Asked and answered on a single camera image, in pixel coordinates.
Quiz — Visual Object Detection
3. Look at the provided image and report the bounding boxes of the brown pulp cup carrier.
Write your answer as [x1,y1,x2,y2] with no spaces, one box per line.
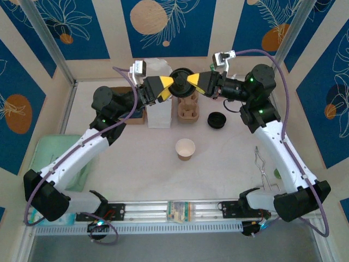
[178,94,200,122]

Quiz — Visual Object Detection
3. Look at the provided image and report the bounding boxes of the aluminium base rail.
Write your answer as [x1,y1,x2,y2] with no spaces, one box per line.
[27,200,321,222]

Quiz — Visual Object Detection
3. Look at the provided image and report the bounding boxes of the circuit board with green light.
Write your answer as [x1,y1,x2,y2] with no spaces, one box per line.
[86,219,110,233]
[241,219,269,237]

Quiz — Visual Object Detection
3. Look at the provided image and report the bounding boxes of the aluminium frame post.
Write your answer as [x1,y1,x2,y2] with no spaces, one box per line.
[272,0,319,68]
[19,0,77,86]

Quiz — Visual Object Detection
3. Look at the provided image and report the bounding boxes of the clear taped label packet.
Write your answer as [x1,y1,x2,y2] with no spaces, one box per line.
[166,200,192,224]

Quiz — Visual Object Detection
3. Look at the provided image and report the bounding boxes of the brown pulp carrier stack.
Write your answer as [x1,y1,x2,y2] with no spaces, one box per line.
[177,95,200,124]

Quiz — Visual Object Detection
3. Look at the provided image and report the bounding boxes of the metal kitchen tongs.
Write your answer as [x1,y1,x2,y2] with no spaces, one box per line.
[253,146,281,192]

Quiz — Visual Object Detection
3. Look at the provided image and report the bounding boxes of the white slotted cable duct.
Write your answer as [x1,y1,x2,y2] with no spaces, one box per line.
[34,221,244,236]

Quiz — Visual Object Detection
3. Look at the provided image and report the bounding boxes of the blue paper napkin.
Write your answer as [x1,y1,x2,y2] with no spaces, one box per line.
[127,108,145,120]

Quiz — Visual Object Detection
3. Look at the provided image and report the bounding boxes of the brown cardboard tray box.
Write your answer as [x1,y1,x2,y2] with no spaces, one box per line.
[113,86,146,126]

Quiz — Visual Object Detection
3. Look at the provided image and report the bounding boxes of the black plastic lid stack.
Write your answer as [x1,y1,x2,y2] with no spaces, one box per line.
[207,111,228,130]

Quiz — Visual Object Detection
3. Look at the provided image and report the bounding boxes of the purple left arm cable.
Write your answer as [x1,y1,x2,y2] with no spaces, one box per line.
[24,66,140,246]

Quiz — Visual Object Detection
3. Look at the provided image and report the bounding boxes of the white printed paper bag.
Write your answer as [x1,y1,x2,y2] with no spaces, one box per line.
[143,57,173,129]

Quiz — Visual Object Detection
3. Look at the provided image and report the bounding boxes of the brown paper coffee cup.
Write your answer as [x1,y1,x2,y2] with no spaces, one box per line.
[175,138,196,162]

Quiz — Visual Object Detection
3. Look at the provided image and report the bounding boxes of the aluminium table edge rail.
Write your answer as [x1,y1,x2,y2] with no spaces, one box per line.
[59,81,79,135]

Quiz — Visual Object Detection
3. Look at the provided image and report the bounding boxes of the blue white packet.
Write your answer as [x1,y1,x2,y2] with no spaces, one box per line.
[29,209,77,226]

